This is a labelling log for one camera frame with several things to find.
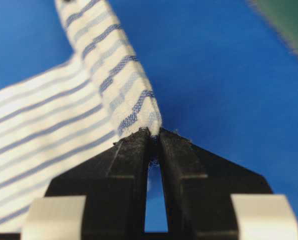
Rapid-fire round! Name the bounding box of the white blue striped towel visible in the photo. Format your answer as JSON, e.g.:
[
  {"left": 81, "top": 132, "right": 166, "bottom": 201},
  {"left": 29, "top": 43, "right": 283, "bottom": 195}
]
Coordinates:
[{"left": 0, "top": 0, "right": 162, "bottom": 233}]

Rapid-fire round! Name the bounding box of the green backdrop cloth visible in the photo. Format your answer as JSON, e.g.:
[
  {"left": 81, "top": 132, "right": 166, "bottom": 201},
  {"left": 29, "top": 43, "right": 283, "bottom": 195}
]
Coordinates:
[{"left": 247, "top": 0, "right": 298, "bottom": 60}]

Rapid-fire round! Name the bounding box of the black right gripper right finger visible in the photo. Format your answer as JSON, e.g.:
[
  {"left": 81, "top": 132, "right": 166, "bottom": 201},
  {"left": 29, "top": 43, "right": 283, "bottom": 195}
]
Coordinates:
[{"left": 157, "top": 127, "right": 298, "bottom": 240}]

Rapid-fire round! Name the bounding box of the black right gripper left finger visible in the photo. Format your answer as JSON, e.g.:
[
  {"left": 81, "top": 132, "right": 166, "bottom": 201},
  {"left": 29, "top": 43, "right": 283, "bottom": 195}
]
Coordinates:
[{"left": 21, "top": 126, "right": 151, "bottom": 240}]

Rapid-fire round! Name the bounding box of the blue table cloth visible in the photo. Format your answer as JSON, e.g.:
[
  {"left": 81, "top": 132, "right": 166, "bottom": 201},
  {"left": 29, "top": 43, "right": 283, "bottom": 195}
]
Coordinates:
[{"left": 0, "top": 0, "right": 298, "bottom": 219}]

